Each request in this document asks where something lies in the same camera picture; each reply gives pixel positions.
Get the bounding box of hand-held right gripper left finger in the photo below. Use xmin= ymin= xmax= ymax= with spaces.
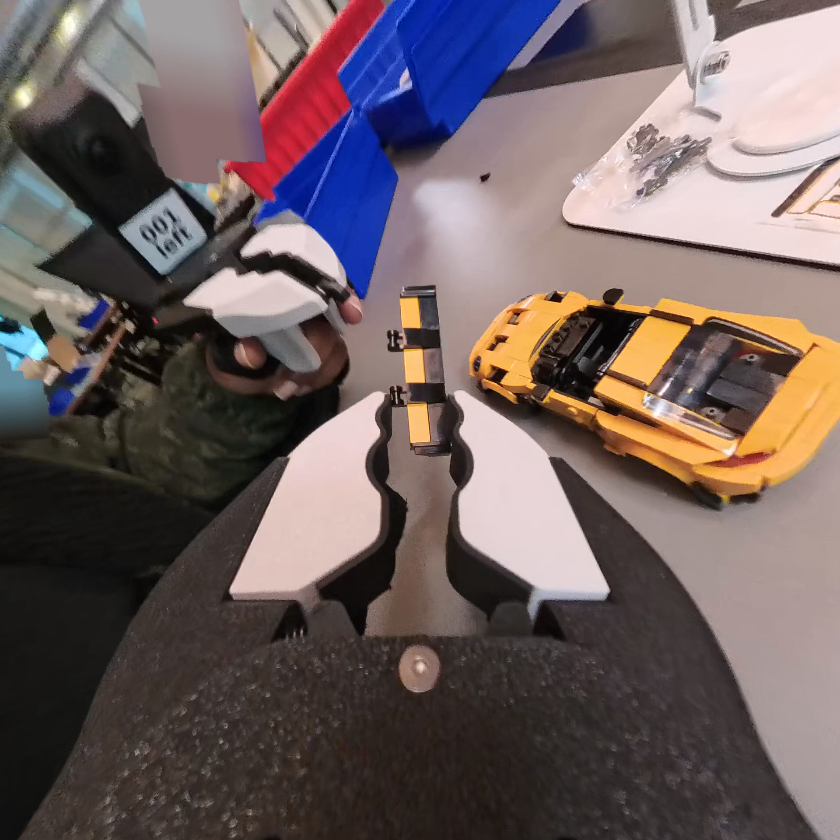
xmin=228 ymin=391 xmax=408 ymax=634

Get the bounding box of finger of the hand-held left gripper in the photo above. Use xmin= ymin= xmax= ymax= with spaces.
xmin=184 ymin=269 xmax=347 ymax=337
xmin=239 ymin=223 xmax=350 ymax=304

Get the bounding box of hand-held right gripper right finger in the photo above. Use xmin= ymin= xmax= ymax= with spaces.
xmin=446 ymin=390 xmax=611 ymax=634

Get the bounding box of yellow black lego spoiler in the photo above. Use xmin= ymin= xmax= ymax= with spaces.
xmin=387 ymin=285 xmax=452 ymax=457

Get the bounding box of person's left forearm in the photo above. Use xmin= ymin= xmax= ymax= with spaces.
xmin=49 ymin=341 xmax=342 ymax=506

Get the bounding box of yellow lego car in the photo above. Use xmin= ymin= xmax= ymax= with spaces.
xmin=469 ymin=287 xmax=840 ymax=511

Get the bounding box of plastic bag of lego parts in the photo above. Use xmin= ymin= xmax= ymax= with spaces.
xmin=572 ymin=121 xmax=713 ymax=212

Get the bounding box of lego sticker sheet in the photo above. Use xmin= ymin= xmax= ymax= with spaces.
xmin=771 ymin=157 xmax=840 ymax=219

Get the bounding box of person's left hand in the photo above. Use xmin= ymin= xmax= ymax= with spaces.
xmin=206 ymin=292 xmax=365 ymax=399

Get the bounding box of red storage bin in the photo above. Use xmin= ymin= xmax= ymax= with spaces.
xmin=223 ymin=0 xmax=386 ymax=201

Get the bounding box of white book stand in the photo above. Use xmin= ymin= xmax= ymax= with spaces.
xmin=563 ymin=0 xmax=840 ymax=266

